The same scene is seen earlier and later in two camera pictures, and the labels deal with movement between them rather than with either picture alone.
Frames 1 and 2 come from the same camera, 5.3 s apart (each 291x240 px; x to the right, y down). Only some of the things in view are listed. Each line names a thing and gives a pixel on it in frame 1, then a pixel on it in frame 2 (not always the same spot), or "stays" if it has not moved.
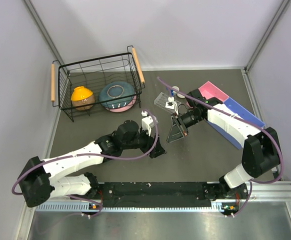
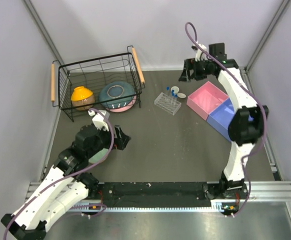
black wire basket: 83,88 stays
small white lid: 180,95 stays
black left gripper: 158,150 → 120,142
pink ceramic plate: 124,108 stays
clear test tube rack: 160,101 stays
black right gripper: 177,131 → 185,76
